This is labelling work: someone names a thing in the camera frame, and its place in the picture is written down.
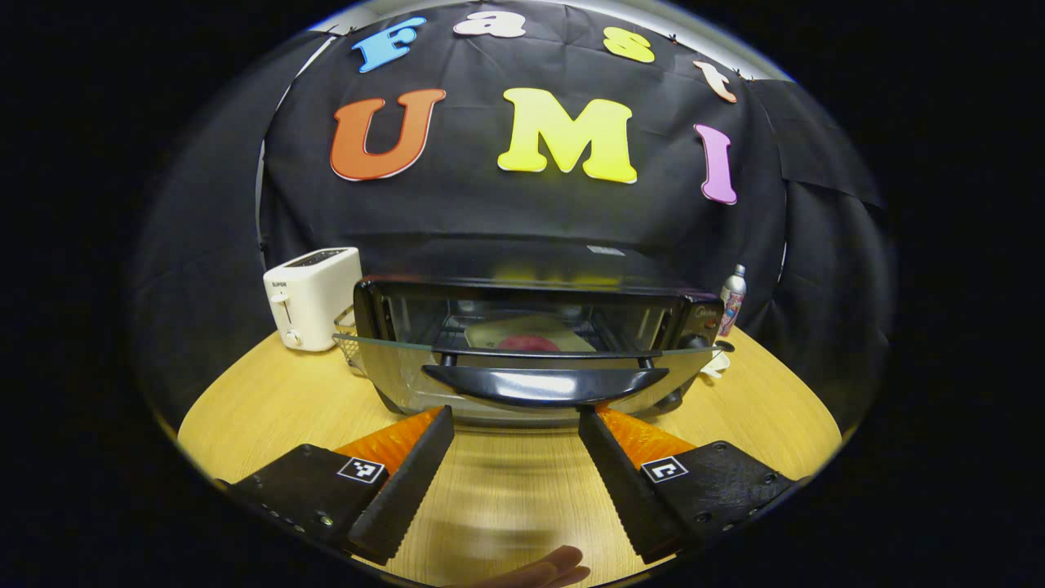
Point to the black electric oven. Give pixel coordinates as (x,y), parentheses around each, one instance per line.
(539,384)

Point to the white square plate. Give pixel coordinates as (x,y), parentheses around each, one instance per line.
(490,333)

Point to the white toaster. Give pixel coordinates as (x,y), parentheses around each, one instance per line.
(314,298)

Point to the silver spray bottle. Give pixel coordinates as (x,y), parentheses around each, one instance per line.
(732,302)

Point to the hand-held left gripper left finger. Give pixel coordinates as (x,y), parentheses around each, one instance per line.
(408,490)

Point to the pink ham slice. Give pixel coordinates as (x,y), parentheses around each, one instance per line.
(529,344)

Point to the white divided seasoning dish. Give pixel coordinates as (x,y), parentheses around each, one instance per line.
(717,365)

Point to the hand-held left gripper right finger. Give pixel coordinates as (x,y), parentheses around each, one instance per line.
(620,490)

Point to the black backdrop cloth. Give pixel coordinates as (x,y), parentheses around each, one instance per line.
(490,212)

